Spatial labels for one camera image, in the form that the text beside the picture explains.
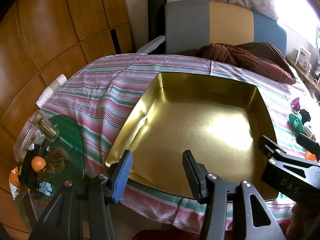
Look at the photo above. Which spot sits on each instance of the green glass side table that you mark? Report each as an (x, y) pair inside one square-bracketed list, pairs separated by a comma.
[(72, 140)]

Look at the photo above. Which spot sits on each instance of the white cardboard box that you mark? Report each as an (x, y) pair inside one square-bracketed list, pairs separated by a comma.
[(303, 55)]

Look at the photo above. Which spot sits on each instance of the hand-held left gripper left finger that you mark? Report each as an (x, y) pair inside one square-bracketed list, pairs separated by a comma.
[(123, 177)]

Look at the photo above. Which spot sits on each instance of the gold metal tin box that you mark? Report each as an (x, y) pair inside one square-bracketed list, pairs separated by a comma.
[(200, 130)]

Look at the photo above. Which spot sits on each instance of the green plastic toy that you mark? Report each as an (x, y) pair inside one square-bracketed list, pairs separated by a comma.
[(296, 123)]

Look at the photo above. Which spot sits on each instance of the orange fruit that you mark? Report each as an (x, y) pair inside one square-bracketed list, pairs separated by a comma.
[(38, 163)]

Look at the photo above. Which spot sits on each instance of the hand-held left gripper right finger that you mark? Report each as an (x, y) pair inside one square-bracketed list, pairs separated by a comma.
[(191, 172)]

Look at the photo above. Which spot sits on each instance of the brown quilt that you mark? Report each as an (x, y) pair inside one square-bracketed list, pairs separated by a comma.
[(250, 60)]

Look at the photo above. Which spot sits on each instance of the glass bottle with brass cap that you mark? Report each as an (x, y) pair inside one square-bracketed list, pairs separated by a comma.
[(47, 128)]

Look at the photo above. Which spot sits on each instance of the black box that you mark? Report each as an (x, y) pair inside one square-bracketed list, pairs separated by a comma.
[(26, 172)]

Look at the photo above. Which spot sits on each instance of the orange plastic toy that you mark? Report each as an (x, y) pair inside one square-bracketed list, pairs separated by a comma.
[(310, 155)]

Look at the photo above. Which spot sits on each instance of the blue puzzle piece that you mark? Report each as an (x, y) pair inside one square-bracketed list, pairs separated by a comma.
[(46, 188)]

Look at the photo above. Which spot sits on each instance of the purple plastic toy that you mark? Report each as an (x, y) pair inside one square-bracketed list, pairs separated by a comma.
[(295, 103)]

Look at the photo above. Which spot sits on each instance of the clear glass jar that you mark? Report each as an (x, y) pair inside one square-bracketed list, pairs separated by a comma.
[(25, 140)]

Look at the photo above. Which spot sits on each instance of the grey yellow blue headboard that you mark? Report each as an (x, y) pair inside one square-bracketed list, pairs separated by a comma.
[(225, 22)]

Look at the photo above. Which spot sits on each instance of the brown dotted packet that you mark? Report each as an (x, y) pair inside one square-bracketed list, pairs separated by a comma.
[(56, 165)]

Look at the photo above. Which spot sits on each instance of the white tube bottle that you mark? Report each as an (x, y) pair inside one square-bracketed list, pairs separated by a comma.
[(51, 90)]

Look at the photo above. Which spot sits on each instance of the white green plug-in device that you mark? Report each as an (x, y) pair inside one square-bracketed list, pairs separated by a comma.
[(308, 129)]

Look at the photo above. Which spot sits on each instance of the bright window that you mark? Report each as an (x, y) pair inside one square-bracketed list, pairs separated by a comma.
[(300, 10)]

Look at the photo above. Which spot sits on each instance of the dark brown mushroom toy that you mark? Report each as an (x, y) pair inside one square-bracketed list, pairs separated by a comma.
[(305, 116)]

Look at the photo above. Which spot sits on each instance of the orange white snack packet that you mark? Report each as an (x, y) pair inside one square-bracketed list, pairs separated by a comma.
[(13, 180)]

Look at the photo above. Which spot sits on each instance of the wooden wardrobe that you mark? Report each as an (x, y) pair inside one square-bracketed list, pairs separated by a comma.
[(62, 17)]

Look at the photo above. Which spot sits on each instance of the white bed rail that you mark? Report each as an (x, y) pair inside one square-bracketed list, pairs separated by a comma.
[(152, 45)]

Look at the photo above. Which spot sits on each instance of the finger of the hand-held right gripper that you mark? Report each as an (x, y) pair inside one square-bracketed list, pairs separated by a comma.
[(268, 146), (308, 142)]

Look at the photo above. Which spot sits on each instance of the black rolled mat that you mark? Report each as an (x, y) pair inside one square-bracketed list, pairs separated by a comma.
[(155, 17)]

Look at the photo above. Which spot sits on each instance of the wooden desk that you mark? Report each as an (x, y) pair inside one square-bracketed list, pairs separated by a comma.
[(307, 80)]

